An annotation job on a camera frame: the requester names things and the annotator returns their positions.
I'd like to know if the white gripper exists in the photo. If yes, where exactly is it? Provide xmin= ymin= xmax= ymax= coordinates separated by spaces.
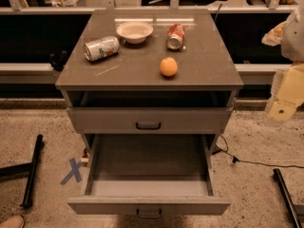
xmin=261 ymin=5 xmax=304 ymax=126

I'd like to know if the orange fruit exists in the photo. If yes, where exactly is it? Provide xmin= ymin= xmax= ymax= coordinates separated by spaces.
xmin=160 ymin=57 xmax=178 ymax=77

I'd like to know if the grey drawer cabinet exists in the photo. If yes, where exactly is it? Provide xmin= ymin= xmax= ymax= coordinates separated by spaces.
xmin=56 ymin=9 xmax=242 ymax=147

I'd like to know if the open grey middle drawer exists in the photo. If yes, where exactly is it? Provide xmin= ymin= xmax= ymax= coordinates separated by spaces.
xmin=68 ymin=134 xmax=230 ymax=219

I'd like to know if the closed grey top drawer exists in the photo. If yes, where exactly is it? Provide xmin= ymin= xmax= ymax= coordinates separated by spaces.
xmin=67 ymin=107 xmax=232 ymax=134

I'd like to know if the black metal bar right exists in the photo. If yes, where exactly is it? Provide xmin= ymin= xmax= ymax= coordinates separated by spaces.
xmin=273 ymin=168 xmax=304 ymax=228

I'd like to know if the red soda can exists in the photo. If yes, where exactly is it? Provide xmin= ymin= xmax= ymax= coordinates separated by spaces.
xmin=166 ymin=24 xmax=185 ymax=50

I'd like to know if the white ceramic bowl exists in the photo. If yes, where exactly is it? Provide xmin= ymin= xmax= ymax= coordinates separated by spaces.
xmin=116 ymin=21 xmax=153 ymax=44

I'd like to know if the white green soda can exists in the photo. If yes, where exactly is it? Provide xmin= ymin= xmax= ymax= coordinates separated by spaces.
xmin=84 ymin=36 xmax=120 ymax=62

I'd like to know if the black clamp object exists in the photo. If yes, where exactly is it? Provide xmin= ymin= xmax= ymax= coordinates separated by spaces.
xmin=49 ymin=50 xmax=67 ymax=71

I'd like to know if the blue tape cross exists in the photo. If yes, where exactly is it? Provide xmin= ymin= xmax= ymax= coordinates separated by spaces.
xmin=60 ymin=158 xmax=82 ymax=185

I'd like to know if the black metal stand left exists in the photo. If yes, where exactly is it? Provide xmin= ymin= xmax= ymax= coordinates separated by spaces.
xmin=0 ymin=134 xmax=45 ymax=209

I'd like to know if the tan shoe tip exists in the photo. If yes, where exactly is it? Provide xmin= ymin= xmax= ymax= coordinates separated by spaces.
xmin=0 ymin=216 xmax=25 ymax=228

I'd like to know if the black cable on floor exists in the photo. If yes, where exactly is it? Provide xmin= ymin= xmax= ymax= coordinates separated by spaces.
xmin=211 ymin=134 xmax=304 ymax=169

